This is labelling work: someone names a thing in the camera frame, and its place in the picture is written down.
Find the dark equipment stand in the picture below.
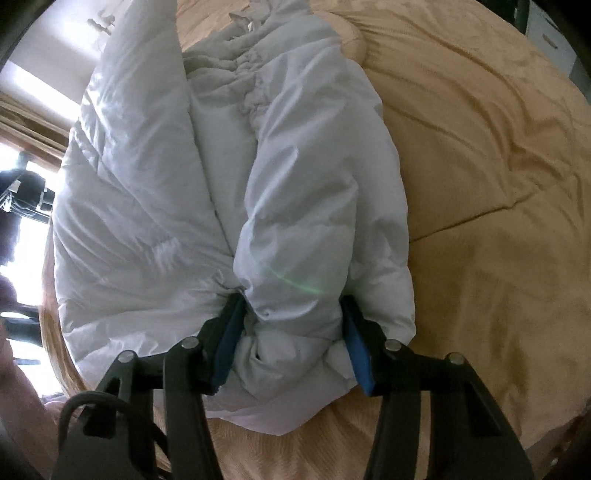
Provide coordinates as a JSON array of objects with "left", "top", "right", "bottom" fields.
[{"left": 0, "top": 154, "right": 57, "bottom": 229}]

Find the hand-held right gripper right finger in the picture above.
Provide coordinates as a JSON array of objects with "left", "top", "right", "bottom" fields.
[{"left": 341, "top": 295, "right": 533, "bottom": 480}]

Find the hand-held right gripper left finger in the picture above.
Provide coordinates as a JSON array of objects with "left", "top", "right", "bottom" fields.
[{"left": 83, "top": 294, "right": 246, "bottom": 480}]

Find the white drawer cabinet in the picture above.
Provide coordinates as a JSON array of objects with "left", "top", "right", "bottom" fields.
[{"left": 525, "top": 0, "right": 589, "bottom": 89}]

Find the white puffer jacket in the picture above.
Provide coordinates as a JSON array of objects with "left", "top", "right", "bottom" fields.
[{"left": 50, "top": 0, "right": 419, "bottom": 437}]

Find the black cable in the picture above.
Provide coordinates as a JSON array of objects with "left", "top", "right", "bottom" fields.
[{"left": 58, "top": 391, "right": 168, "bottom": 480}]

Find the tan bed comforter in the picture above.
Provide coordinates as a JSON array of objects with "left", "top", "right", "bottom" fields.
[{"left": 39, "top": 0, "right": 591, "bottom": 480}]

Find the person's left forearm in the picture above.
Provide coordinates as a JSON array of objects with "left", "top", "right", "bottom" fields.
[{"left": 0, "top": 344, "right": 63, "bottom": 464}]

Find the beige curtain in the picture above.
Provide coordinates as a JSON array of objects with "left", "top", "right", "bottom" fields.
[{"left": 0, "top": 88, "right": 81, "bottom": 155}]

